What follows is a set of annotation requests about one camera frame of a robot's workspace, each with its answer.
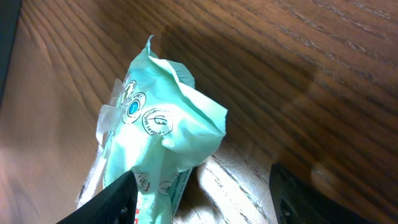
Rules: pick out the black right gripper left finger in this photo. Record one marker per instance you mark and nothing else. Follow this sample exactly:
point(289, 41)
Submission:
point(115, 204)

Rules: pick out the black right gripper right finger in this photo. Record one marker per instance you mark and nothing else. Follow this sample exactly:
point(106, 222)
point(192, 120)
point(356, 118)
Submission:
point(296, 202)

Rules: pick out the green wet wipes pack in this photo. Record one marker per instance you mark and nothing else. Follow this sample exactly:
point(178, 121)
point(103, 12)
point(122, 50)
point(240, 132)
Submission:
point(159, 127)

